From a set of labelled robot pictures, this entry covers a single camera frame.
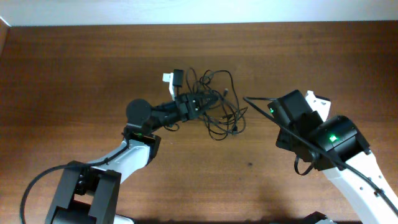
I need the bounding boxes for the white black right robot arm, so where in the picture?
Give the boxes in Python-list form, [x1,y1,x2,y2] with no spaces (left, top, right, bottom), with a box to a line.
[268,90,397,223]

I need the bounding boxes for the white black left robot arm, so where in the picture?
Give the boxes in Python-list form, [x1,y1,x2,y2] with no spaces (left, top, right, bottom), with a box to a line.
[45,93,218,224]

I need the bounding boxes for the thin black USB cable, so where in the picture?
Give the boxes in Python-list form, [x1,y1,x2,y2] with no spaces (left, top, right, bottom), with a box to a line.
[198,70,249,141]

